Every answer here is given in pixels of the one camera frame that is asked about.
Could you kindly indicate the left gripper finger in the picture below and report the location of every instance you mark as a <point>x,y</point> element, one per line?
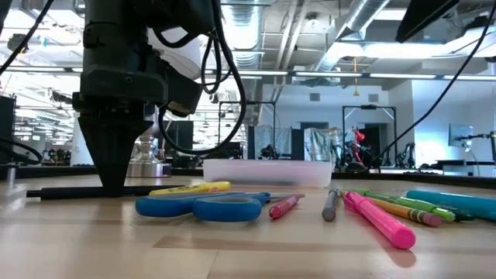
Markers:
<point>102,147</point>
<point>124,147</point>

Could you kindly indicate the yellow highlighter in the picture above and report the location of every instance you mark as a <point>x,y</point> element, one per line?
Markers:
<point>186,188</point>

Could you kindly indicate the pink lidded clear supply box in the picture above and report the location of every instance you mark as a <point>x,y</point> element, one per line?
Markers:
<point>271,172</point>

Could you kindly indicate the magenta pen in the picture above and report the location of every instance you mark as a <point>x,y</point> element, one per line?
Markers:
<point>284,206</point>

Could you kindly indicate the grey pen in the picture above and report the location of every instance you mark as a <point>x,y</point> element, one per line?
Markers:
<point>331,205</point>

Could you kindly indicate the pink highlighter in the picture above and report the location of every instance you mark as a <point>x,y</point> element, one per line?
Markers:
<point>379,219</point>

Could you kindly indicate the light green marker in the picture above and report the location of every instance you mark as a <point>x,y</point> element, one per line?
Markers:
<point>407,203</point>

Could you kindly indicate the teal marker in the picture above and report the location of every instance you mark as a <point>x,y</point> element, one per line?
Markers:
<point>457,203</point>

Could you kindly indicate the dark green marker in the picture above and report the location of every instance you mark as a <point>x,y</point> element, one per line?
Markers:
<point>463,216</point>

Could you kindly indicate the red robot arm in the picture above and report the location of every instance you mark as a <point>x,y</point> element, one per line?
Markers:
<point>359,137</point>

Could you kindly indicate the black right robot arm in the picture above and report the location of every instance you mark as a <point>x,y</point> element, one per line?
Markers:
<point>422,15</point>

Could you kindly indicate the clear plastic storage box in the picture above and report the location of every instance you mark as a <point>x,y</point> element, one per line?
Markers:
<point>58,171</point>

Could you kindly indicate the white building column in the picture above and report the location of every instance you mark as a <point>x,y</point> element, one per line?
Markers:
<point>81,155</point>

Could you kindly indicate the white shade silver table lamp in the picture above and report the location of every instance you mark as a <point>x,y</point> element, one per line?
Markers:
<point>149,166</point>

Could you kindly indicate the black monitor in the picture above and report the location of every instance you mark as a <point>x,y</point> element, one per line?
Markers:
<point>184,135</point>

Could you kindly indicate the black cabinet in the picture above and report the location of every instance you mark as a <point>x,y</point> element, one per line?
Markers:
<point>5,128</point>

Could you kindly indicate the clear plastic covered equipment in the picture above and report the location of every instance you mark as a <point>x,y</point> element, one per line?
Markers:
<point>271,137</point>
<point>321,143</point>

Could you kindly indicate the linear ceiling light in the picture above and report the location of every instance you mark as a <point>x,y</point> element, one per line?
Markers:
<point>329,74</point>

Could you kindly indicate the dark background table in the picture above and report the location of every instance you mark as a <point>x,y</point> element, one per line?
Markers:
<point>457,162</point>

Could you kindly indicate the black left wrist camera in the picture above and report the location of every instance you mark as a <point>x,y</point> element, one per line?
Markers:
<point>184,95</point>

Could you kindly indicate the corrugated silver ventilation duct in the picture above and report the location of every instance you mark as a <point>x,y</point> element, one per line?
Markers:
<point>248,23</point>

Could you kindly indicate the black metal frame stand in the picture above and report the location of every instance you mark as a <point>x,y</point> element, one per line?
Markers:
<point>368,107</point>

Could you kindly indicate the smooth silver ventilation duct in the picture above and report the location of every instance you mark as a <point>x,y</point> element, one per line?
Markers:
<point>360,19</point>

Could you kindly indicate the grey wall monitor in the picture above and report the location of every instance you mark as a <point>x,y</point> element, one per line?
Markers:
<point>461,135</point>

